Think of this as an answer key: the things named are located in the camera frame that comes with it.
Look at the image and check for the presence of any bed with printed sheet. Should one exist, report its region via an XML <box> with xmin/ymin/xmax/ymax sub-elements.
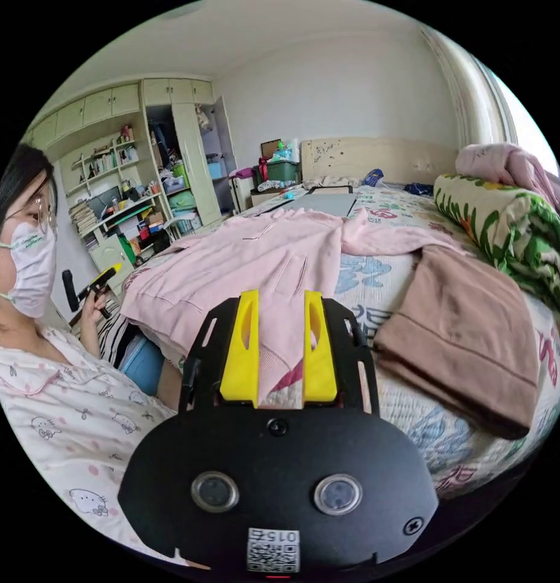
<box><xmin>119</xmin><ymin>136</ymin><xmax>560</xmax><ymax>501</ymax></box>

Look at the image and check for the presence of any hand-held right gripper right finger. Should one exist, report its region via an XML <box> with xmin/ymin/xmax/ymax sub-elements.
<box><xmin>302</xmin><ymin>289</ymin><xmax>339</xmax><ymax>404</ymax></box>

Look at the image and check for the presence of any pink long sleeve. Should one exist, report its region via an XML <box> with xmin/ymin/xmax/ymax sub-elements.
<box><xmin>119</xmin><ymin>207</ymin><xmax>473</xmax><ymax>381</ymax></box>

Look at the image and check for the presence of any cream shelf unit with desk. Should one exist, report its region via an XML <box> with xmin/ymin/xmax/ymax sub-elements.
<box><xmin>21</xmin><ymin>83</ymin><xmax>172</xmax><ymax>292</ymax></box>

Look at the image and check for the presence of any blue plastic tub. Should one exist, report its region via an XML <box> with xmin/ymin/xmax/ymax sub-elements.
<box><xmin>117</xmin><ymin>335</ymin><xmax>167</xmax><ymax>397</ymax></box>

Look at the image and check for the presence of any cream curtain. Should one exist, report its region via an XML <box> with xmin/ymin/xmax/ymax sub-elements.
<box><xmin>420</xmin><ymin>23</ymin><xmax>520</xmax><ymax>148</ymax></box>

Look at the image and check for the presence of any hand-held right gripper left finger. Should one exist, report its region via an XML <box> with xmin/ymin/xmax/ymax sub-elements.
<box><xmin>219</xmin><ymin>289</ymin><xmax>261</xmax><ymax>408</ymax></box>

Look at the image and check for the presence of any person's body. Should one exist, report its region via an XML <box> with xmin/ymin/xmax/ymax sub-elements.
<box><xmin>0</xmin><ymin>143</ymin><xmax>192</xmax><ymax>568</ymax></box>

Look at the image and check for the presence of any folded brown garment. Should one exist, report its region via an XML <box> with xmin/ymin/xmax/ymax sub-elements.
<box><xmin>372</xmin><ymin>245</ymin><xmax>541</xmax><ymax>441</ymax></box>

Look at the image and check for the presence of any cream wardrobe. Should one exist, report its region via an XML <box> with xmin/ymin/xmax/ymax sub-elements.
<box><xmin>140</xmin><ymin>77</ymin><xmax>241</xmax><ymax>230</ymax></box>

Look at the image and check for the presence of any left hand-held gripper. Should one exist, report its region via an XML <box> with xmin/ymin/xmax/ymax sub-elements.
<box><xmin>77</xmin><ymin>262</ymin><xmax>124</xmax><ymax>320</ymax></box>

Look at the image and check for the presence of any flat grey board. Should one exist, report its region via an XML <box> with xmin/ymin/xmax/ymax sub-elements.
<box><xmin>278</xmin><ymin>183</ymin><xmax>358</xmax><ymax>219</ymax></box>

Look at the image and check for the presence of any person's left forearm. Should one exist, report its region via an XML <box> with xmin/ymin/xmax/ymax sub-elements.
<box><xmin>77</xmin><ymin>324</ymin><xmax>104</xmax><ymax>361</ymax></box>

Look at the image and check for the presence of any rolled floral green blanket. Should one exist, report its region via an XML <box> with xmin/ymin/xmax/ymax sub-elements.
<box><xmin>432</xmin><ymin>172</ymin><xmax>560</xmax><ymax>316</ymax></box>

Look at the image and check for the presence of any window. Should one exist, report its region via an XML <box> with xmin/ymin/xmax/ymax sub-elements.
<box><xmin>485</xmin><ymin>68</ymin><xmax>560</xmax><ymax>176</ymax></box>

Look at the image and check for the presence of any green storage box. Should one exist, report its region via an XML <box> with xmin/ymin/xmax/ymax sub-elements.
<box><xmin>259</xmin><ymin>141</ymin><xmax>302</xmax><ymax>186</ymax></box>

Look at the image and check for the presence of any pink quilt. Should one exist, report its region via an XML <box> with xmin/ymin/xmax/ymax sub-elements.
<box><xmin>454</xmin><ymin>141</ymin><xmax>560</xmax><ymax>220</ymax></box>

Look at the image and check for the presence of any striped black and white cloth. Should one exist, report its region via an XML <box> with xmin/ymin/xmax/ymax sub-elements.
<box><xmin>77</xmin><ymin>300</ymin><xmax>136</xmax><ymax>368</ymax></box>

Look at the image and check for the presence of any person's left hand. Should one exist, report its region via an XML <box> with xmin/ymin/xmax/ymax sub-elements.
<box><xmin>81</xmin><ymin>291</ymin><xmax>111</xmax><ymax>330</ymax></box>

